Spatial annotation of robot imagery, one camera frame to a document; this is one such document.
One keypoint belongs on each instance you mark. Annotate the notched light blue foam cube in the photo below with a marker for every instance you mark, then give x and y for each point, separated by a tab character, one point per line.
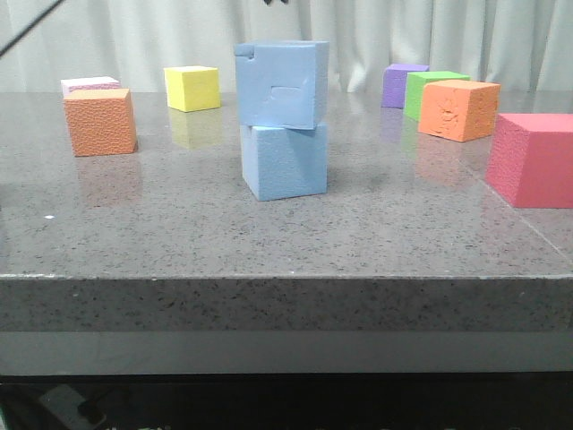
282	83

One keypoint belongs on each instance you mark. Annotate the yellow foam cube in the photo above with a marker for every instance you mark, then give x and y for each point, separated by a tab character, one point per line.
192	88

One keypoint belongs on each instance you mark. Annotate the purple foam cube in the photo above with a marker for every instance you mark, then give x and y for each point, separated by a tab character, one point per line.
394	83

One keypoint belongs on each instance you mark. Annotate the green foam cube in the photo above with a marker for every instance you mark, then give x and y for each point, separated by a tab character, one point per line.
415	82

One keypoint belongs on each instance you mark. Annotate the pink foam cube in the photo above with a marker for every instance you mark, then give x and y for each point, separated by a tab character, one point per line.
89	83

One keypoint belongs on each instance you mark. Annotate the right orange foam cube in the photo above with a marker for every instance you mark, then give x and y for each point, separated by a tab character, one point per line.
459	110

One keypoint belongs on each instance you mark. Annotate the orange foam cube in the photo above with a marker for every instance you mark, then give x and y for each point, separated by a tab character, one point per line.
459	110
100	122

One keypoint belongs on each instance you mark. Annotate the left orange foam cube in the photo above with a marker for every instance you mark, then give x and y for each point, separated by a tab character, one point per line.
100	122

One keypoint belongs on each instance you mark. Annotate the grey curtain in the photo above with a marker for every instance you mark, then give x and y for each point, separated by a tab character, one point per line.
523	45

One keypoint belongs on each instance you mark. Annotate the large red foam cube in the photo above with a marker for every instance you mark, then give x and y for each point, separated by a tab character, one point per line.
530	162

